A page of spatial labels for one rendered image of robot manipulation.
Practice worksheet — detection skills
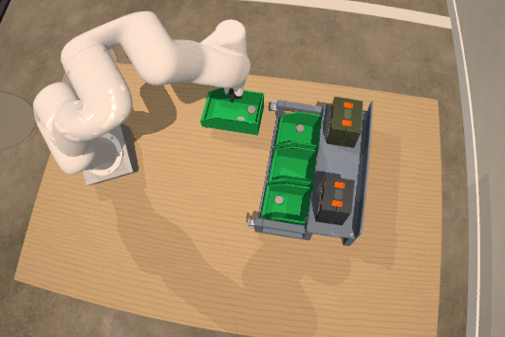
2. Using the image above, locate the dark grey case with orange latches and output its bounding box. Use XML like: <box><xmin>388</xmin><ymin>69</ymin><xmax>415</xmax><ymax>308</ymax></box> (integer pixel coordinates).
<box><xmin>316</xmin><ymin>176</ymin><xmax>355</xmax><ymax>225</ymax></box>

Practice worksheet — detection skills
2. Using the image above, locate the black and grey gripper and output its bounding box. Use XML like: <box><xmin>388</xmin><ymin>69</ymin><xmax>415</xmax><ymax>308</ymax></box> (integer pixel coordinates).
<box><xmin>224</xmin><ymin>79</ymin><xmax>247</xmax><ymax>100</ymax></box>

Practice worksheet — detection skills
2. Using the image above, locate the grey metal shelf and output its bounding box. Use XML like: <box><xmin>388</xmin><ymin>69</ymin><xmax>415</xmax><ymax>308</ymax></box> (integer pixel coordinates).
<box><xmin>248</xmin><ymin>100</ymin><xmax>373</xmax><ymax>246</ymax></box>

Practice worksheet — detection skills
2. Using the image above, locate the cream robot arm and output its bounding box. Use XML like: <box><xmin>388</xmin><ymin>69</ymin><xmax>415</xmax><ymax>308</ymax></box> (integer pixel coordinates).
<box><xmin>33</xmin><ymin>11</ymin><xmax>251</xmax><ymax>176</ymax></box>

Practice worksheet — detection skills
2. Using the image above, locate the green bin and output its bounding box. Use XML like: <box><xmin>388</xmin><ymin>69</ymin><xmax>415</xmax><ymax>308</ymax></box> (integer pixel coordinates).
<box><xmin>261</xmin><ymin>183</ymin><xmax>312</xmax><ymax>226</ymax></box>
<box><xmin>275</xmin><ymin>112</ymin><xmax>323</xmax><ymax>150</ymax></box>
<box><xmin>269</xmin><ymin>146</ymin><xmax>318</xmax><ymax>188</ymax></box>
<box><xmin>201</xmin><ymin>87</ymin><xmax>264</xmax><ymax>136</ymax></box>

